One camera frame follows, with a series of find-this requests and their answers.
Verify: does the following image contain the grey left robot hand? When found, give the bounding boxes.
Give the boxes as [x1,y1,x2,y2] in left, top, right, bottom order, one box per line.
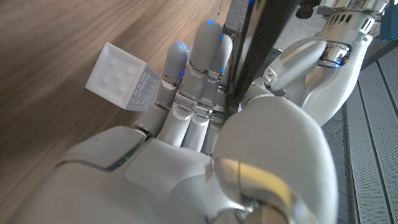
[262,0,388,127]

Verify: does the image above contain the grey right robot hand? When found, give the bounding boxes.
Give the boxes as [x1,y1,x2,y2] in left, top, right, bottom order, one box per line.
[12,20,339,224]

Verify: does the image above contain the black hand mirror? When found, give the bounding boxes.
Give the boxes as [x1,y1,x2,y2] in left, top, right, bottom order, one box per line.
[226,0,301,118]

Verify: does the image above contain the white power strip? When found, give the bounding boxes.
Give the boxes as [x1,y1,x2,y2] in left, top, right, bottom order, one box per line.
[85,42,162,112]

